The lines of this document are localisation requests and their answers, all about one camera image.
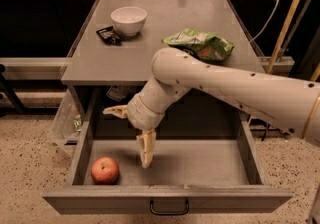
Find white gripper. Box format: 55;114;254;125
103;94;164;168

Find red apple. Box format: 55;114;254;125
91;157;120;185

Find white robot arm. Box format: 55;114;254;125
103;47;320;168

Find grey counter cabinet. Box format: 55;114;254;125
62;0;264;139

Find grey open drawer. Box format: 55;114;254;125
42;87;293;216

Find packaged items inside cabinet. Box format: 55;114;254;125
104;85;138;107

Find clear plastic bag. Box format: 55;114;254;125
49;91;82;148

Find black snack wrapper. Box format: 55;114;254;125
96;26;121;45

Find green chip bag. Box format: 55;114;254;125
162;28;234;62

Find white ceramic bowl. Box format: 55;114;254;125
110;6;147;36

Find black drawer handle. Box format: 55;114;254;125
149;200;190;216

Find white power cable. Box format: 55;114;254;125
249;0;281;44

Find yellow metal frame cart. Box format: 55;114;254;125
247;0;320;136

